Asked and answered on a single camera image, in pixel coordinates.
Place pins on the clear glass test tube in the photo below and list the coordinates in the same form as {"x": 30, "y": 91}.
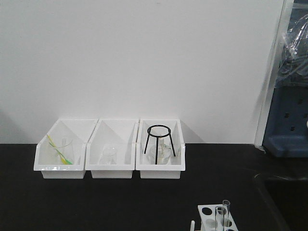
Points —
{"x": 219, "y": 218}
{"x": 226, "y": 212}

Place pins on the white test tube rack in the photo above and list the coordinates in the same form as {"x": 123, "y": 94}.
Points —
{"x": 207, "y": 215}

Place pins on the blue-grey pegboard drying rack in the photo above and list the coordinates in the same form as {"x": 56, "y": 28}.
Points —
{"x": 286, "y": 133}

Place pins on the black metal tripod stand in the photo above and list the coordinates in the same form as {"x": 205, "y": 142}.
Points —
{"x": 151, "y": 133}

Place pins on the right white storage bin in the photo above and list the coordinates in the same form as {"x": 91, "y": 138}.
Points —
{"x": 175, "y": 165}

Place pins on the white storage bin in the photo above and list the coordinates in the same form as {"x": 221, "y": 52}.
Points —
{"x": 48, "y": 163}
{"x": 118, "y": 133}
{"x": 175, "y": 165}

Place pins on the clear glass flask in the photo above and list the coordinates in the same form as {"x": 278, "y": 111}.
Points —
{"x": 160, "y": 153}

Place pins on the middle white storage bin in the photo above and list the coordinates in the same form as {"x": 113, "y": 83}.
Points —
{"x": 118, "y": 133}

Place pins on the glass beaker with yellow-green stirrers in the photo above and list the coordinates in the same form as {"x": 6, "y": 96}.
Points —
{"x": 64, "y": 151}

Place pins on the left white storage bin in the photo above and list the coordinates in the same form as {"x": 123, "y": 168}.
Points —
{"x": 48, "y": 163}

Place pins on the clear plastic bag of pegs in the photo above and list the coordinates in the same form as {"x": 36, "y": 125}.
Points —
{"x": 293, "y": 70}

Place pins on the black lab sink basin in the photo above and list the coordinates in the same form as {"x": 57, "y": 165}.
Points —
{"x": 287, "y": 200}

